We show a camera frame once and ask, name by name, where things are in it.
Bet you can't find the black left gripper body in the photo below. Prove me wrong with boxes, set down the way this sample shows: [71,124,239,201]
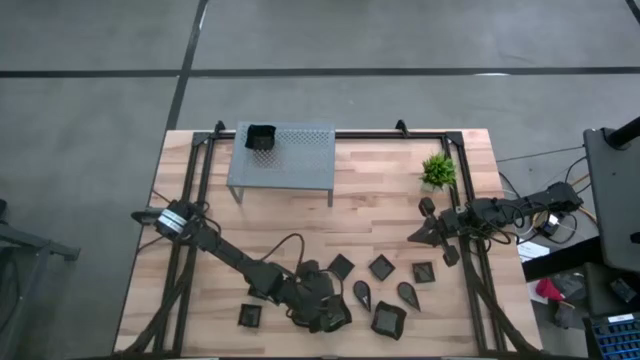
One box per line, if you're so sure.
[284,259,334,334]

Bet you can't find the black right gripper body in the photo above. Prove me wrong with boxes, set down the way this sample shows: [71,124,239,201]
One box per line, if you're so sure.
[418,196,461,268]

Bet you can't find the black large wavy square plate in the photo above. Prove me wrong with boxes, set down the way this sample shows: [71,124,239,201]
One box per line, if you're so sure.
[319,297,354,334]
[369,299,408,342]

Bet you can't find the black teardrop mini plate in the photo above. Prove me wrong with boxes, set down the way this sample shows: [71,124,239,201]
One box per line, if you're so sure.
[352,279,373,313]
[396,281,422,312]

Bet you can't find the black small square mini plate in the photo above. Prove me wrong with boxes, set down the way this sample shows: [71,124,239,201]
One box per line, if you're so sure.
[368,253,397,282]
[327,253,356,281]
[411,261,436,285]
[237,303,263,329]

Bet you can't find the black deep square mini bowl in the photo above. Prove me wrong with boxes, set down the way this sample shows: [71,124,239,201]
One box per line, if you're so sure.
[244,124,278,152]

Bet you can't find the green plant in white pot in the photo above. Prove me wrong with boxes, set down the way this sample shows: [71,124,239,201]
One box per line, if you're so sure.
[418,152,459,194]

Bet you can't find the white paper sheet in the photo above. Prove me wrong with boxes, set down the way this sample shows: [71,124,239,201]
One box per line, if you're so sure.
[517,240,551,262]

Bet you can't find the red cloth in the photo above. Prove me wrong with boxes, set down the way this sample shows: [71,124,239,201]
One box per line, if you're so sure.
[535,277,565,303]

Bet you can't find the grey perforated metal shelf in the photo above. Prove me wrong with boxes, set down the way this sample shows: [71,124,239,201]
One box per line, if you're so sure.
[226,121,337,208]

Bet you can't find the blue parts organizer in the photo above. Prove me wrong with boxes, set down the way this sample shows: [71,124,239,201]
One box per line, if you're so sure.
[591,312,640,360]

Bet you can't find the grey metal stand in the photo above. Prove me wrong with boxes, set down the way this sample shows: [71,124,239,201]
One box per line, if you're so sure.
[0,198,82,360]

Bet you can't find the black aluminium table frame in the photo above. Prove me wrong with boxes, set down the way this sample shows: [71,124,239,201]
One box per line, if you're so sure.
[117,119,544,359]

